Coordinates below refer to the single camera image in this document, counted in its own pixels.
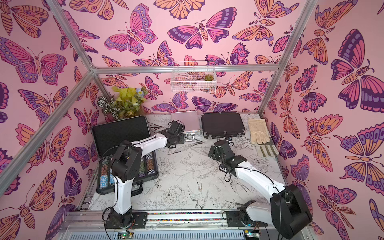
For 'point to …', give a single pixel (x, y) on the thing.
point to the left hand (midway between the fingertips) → (183, 138)
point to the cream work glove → (260, 136)
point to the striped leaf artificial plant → (107, 104)
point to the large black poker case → (107, 135)
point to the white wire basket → (193, 76)
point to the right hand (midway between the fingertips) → (218, 150)
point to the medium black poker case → (219, 125)
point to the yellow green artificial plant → (128, 100)
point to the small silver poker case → (189, 118)
